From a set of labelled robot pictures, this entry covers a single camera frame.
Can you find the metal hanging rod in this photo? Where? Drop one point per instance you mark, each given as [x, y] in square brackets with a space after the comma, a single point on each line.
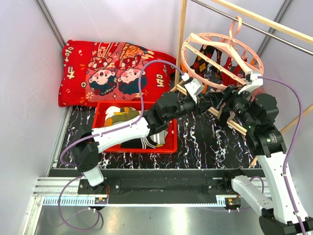
[268, 34]

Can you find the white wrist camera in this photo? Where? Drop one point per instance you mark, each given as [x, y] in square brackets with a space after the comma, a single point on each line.
[193, 86]
[253, 81]

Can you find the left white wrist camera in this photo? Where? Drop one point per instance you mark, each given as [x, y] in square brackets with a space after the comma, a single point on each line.
[193, 86]

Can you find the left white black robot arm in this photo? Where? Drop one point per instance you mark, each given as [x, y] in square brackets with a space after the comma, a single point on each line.
[89, 143]

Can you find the black argyle sock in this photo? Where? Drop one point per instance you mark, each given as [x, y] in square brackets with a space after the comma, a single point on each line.
[202, 67]

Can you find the red cartoon print pillow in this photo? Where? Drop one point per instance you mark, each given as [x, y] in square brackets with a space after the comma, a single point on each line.
[112, 71]

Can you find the red patterned sock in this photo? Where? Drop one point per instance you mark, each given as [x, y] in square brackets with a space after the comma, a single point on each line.
[236, 70]

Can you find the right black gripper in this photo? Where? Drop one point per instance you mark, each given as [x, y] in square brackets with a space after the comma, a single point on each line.
[231, 92]

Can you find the pink round clip hanger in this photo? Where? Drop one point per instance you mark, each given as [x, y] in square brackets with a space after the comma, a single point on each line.
[241, 55]

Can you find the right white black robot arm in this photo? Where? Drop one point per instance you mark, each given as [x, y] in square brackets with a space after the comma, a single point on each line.
[283, 213]

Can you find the black white striped sock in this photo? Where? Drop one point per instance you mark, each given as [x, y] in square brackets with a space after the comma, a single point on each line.
[141, 143]

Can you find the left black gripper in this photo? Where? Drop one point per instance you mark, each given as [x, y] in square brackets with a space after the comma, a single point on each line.
[204, 103]

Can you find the olive green sock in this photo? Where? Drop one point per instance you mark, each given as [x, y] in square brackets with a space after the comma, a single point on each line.
[126, 114]

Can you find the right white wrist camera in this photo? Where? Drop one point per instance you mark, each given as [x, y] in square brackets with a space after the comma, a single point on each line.
[253, 81]

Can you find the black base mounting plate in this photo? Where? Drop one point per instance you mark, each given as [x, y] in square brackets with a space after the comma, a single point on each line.
[119, 181]

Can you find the red plastic basket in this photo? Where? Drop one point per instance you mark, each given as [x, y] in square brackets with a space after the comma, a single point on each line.
[171, 140]

